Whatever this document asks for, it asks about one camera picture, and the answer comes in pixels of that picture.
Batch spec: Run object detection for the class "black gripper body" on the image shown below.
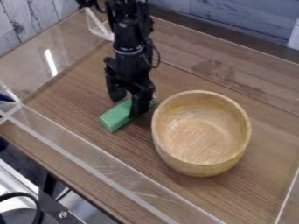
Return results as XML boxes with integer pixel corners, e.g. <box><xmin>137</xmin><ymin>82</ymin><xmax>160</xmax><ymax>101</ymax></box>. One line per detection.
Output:
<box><xmin>104</xmin><ymin>49</ymin><xmax>154</xmax><ymax>93</ymax></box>

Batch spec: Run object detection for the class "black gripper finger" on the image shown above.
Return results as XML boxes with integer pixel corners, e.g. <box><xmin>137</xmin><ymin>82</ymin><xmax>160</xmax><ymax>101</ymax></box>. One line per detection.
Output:
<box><xmin>105</xmin><ymin>72</ymin><xmax>126</xmax><ymax>102</ymax></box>
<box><xmin>130</xmin><ymin>89</ymin><xmax>154</xmax><ymax>118</ymax></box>

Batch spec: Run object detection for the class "green rectangular block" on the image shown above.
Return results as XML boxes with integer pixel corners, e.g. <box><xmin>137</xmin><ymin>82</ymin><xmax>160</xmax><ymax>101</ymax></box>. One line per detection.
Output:
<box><xmin>98</xmin><ymin>98</ymin><xmax>137</xmax><ymax>133</ymax></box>

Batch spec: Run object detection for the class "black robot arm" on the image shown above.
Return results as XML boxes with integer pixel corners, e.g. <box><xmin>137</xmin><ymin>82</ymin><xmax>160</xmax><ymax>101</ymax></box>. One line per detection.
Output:
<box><xmin>76</xmin><ymin>0</ymin><xmax>154</xmax><ymax>117</ymax></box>

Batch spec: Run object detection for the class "brown wooden bowl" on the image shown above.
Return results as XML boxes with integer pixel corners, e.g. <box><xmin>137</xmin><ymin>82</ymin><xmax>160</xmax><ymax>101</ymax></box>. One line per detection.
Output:
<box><xmin>150</xmin><ymin>90</ymin><xmax>252</xmax><ymax>177</ymax></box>

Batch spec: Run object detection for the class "clear acrylic corner bracket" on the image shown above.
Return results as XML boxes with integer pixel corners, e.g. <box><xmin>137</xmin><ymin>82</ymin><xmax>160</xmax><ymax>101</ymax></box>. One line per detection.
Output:
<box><xmin>85</xmin><ymin>8</ymin><xmax>114</xmax><ymax>42</ymax></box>

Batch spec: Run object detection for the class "clear acrylic front wall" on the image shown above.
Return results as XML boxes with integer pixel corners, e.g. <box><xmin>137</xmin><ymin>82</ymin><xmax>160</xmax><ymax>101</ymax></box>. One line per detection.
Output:
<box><xmin>0</xmin><ymin>86</ymin><xmax>224</xmax><ymax>224</ymax></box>

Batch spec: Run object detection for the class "black metal bracket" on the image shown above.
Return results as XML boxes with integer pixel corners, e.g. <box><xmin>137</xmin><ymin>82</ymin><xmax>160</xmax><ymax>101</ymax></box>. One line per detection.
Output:
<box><xmin>38</xmin><ymin>191</ymin><xmax>86</xmax><ymax>224</ymax></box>

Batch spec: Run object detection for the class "black cable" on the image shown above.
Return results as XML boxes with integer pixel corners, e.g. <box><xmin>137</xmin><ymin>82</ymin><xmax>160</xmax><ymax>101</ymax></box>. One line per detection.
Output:
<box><xmin>0</xmin><ymin>192</ymin><xmax>42</xmax><ymax>224</ymax></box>

